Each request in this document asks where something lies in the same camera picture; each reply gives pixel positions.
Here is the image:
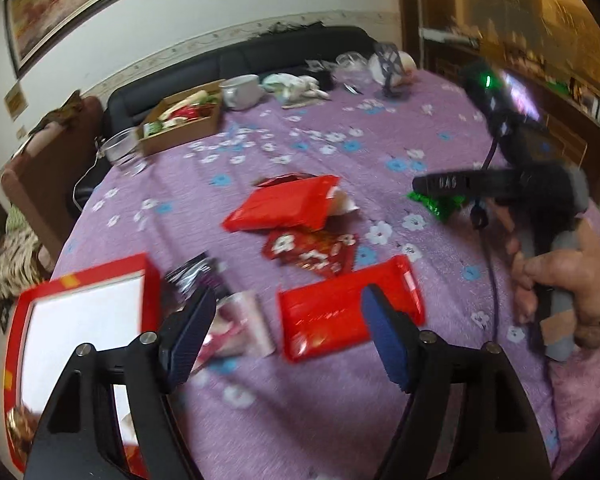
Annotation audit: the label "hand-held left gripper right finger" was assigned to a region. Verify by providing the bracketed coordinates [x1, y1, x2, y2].
[361, 284, 553, 480]

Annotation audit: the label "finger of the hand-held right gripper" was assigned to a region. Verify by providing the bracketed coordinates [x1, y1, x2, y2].
[412, 169, 511, 197]

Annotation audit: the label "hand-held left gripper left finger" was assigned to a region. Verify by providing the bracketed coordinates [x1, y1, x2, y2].
[24, 285, 218, 480]

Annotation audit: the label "green snack packet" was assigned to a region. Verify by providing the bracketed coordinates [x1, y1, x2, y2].
[407, 191, 468, 223]

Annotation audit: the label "large red white snack packet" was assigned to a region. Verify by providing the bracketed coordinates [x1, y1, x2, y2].
[277, 255, 427, 363]

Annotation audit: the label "pink floral snack packet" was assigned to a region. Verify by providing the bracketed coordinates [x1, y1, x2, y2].
[195, 292, 276, 371]

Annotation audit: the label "dark purple snack packet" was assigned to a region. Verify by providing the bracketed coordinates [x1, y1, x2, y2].
[165, 255, 231, 306]

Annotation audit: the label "red gift box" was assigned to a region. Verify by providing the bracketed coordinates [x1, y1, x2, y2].
[2, 254, 162, 480]

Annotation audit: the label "plain red snack packet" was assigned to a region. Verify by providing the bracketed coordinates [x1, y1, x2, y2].
[222, 175, 358, 233]

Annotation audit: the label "person's right forearm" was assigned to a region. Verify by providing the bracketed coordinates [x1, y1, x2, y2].
[550, 320, 600, 461]

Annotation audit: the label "pile of assorted snacks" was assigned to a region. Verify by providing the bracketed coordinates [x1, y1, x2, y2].
[142, 89, 223, 136]

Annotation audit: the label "person's right hand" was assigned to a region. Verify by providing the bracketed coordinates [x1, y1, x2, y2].
[495, 205, 600, 348]

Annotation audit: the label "purple floral tablecloth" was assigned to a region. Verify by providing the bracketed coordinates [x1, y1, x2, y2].
[50, 65, 566, 480]

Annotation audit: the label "black phone stand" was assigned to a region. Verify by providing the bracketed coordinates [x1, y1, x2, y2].
[374, 42, 411, 101]

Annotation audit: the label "clear plastic bag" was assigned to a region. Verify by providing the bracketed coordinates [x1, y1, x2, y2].
[336, 51, 368, 72]

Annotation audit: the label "wooden glass cabinet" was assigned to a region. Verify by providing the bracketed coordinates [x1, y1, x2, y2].
[395, 0, 600, 201]

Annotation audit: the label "white crumpled cloth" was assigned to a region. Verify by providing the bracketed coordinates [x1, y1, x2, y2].
[262, 74, 331, 108]

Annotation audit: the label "gold snack packet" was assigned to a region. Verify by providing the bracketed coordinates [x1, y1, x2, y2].
[7, 405, 41, 448]

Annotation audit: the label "patterned brown blanket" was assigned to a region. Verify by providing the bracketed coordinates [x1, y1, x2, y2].
[0, 225, 51, 301]

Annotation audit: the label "clear plastic cup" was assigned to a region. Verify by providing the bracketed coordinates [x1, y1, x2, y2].
[102, 127, 148, 168]

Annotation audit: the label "brown cardboard box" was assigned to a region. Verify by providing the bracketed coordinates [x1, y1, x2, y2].
[137, 80, 226, 157]

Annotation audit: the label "green pillow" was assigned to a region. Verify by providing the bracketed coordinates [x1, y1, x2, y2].
[5, 205, 28, 233]

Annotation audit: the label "brown armchair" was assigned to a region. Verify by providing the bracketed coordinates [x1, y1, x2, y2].
[0, 95, 106, 271]

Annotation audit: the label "dark items on sofa back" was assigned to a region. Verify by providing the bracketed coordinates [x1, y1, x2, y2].
[252, 19, 326, 38]

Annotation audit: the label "white mug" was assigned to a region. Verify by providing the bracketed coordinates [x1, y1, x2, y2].
[219, 74, 265, 111]

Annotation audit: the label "brown clothes pile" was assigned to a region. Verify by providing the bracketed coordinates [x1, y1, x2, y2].
[30, 91, 88, 136]

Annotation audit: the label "black leather sofa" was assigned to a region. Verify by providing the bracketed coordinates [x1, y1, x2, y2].
[72, 25, 381, 211]

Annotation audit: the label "framed painting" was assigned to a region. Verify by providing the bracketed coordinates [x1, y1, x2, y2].
[2, 0, 191, 78]

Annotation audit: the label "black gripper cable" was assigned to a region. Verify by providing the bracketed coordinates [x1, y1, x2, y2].
[472, 135, 563, 478]

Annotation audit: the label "white charger cable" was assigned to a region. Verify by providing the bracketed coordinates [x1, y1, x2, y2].
[72, 137, 106, 211]

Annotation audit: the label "small framed wall plaque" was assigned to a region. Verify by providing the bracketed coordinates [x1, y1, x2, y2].
[5, 85, 28, 120]

